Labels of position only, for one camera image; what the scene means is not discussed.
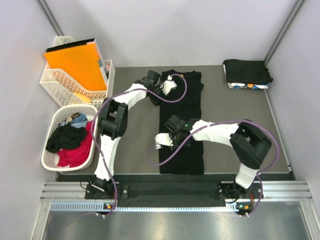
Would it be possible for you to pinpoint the black t shirt flower print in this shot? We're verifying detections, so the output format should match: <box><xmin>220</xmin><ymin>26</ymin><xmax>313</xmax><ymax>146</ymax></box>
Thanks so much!
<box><xmin>159</xmin><ymin>70</ymin><xmax>204</xmax><ymax>175</ymax></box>

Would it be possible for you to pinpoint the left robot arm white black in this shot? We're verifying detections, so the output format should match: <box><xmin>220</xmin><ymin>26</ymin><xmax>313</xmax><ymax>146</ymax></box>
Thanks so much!
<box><xmin>85</xmin><ymin>70</ymin><xmax>161</xmax><ymax>200</ymax></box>

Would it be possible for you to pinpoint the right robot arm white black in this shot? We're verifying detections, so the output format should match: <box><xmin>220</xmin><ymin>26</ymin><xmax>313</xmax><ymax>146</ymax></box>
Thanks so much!
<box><xmin>155</xmin><ymin>115</ymin><xmax>272</xmax><ymax>203</ymax></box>

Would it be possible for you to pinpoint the folded black t shirt stack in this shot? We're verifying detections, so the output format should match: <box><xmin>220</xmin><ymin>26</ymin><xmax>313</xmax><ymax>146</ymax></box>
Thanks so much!
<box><xmin>222</xmin><ymin>59</ymin><xmax>274</xmax><ymax>90</ymax></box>

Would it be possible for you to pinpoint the blue garment in basket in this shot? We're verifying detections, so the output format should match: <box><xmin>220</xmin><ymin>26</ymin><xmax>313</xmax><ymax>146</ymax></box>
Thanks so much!
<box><xmin>59</xmin><ymin>113</ymin><xmax>88</xmax><ymax>129</ymax></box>

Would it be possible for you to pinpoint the orange folder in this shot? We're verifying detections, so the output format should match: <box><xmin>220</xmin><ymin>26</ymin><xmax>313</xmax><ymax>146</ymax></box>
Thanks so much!
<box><xmin>44</xmin><ymin>40</ymin><xmax>108</xmax><ymax>91</ymax></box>

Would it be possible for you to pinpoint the white perforated file organizer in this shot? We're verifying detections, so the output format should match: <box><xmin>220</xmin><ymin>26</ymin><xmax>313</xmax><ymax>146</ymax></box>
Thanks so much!
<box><xmin>39</xmin><ymin>36</ymin><xmax>116</xmax><ymax>108</ymax></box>

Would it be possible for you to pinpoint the black folder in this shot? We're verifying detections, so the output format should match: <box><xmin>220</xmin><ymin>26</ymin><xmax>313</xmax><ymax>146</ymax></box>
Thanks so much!
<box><xmin>45</xmin><ymin>38</ymin><xmax>95</xmax><ymax>53</ymax></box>

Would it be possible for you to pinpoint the white oval laundry basket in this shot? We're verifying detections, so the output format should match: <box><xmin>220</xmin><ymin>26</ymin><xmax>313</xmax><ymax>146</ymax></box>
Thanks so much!
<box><xmin>41</xmin><ymin>104</ymin><xmax>98</xmax><ymax>172</ymax></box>

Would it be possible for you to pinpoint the black garment in basket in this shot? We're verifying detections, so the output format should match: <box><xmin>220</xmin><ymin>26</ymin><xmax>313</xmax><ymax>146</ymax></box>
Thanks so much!
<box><xmin>45</xmin><ymin>124</ymin><xmax>87</xmax><ymax>153</ymax></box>

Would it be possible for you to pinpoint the red garment in basket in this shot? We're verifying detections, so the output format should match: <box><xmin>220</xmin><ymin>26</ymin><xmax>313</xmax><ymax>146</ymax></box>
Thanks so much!
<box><xmin>57</xmin><ymin>121</ymin><xmax>92</xmax><ymax>168</ymax></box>

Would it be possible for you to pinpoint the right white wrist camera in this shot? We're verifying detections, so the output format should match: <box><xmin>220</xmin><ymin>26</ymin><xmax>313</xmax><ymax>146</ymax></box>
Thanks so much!
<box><xmin>154</xmin><ymin>133</ymin><xmax>173</xmax><ymax>150</ymax></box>

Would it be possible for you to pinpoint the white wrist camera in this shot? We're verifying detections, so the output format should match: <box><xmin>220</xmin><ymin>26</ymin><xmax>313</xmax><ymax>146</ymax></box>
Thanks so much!
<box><xmin>154</xmin><ymin>133</ymin><xmax>173</xmax><ymax>150</ymax></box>
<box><xmin>160</xmin><ymin>75</ymin><xmax>177</xmax><ymax>96</ymax></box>

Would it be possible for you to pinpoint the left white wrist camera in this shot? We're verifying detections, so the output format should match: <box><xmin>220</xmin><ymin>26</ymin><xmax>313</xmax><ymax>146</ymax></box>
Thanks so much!
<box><xmin>160</xmin><ymin>75</ymin><xmax>177</xmax><ymax>96</ymax></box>

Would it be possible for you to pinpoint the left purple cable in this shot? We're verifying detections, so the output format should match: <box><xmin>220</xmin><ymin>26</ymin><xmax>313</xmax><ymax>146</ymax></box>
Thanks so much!
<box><xmin>90</xmin><ymin>73</ymin><xmax>188</xmax><ymax>217</ymax></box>

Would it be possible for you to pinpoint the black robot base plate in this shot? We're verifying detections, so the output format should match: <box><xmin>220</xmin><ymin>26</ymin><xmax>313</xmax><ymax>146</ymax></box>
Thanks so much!
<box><xmin>87</xmin><ymin>174</ymin><xmax>261</xmax><ymax>208</ymax></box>

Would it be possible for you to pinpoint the aluminium frame rail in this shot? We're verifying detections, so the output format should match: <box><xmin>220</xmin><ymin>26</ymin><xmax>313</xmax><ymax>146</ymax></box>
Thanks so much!
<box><xmin>40</xmin><ymin>181</ymin><xmax>313</xmax><ymax>213</ymax></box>

